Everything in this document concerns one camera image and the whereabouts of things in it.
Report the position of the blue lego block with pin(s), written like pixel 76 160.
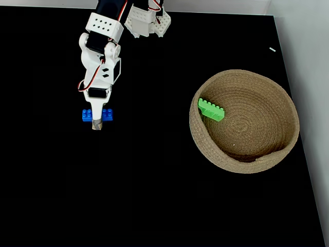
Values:
pixel 86 115

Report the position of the small white strip piece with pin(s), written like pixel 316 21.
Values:
pixel 272 49

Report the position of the green lego block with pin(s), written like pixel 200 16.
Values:
pixel 212 110

